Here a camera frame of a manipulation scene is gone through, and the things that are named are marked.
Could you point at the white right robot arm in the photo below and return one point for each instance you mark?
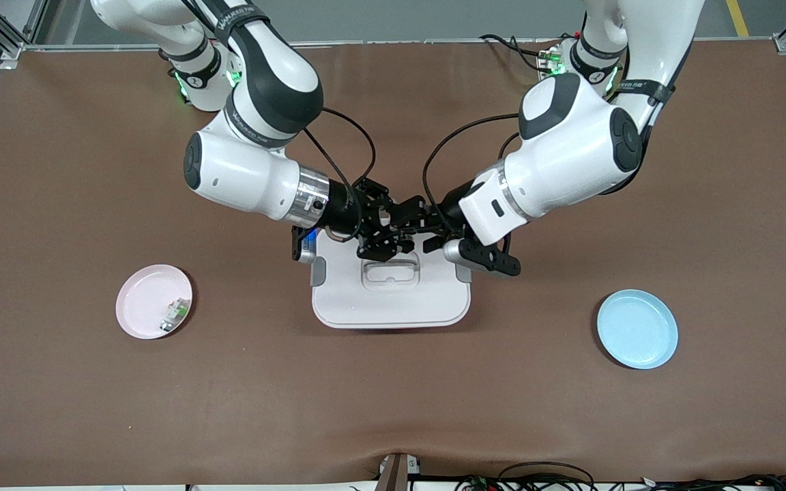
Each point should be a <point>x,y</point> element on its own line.
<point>243,170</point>

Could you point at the brown table edge bracket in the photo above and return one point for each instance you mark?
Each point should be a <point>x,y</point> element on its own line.
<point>394,472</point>

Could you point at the brown table mat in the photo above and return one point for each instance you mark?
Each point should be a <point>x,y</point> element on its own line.
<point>393,395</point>

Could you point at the light blue round plate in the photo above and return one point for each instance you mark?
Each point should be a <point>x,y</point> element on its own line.
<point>637,329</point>

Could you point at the white lidded storage box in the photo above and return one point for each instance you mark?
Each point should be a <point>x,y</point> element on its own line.
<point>393,303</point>

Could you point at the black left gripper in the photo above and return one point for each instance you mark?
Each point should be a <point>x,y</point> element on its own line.
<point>449,205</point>

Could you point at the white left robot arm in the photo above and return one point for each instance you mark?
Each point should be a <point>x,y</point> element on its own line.
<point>570,157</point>

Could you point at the pink round plate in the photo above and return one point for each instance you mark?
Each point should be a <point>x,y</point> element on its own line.
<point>154,302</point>

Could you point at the small green white switch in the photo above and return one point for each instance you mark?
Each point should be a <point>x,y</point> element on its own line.
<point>176,311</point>

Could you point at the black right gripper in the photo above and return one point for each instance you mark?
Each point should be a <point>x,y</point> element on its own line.
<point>343,204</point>

